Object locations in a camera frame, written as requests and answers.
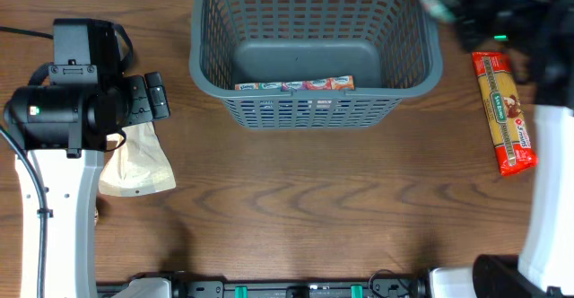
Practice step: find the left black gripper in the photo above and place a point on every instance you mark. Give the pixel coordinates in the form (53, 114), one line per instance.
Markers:
(142, 109)

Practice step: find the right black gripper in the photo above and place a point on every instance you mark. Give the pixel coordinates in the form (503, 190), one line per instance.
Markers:
(458, 2)

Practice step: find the plain kraft paper pouch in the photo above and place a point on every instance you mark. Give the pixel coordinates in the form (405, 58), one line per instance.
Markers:
(138, 167)

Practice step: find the San Remo spaghetti packet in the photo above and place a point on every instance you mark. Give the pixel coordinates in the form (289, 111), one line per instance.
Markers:
(502, 106)

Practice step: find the grey plastic lattice basket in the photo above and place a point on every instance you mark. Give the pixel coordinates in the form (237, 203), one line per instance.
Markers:
(390, 47)

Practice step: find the Kleenex tissue multipack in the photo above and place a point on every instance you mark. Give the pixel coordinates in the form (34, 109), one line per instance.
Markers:
(345, 82)

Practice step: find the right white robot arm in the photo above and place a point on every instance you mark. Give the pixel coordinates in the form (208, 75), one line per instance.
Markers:
(543, 30)

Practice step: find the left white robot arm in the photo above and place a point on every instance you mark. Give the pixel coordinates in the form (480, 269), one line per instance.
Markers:
(58, 125)

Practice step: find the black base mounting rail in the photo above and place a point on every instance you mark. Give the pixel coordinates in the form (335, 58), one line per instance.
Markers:
(383, 283)

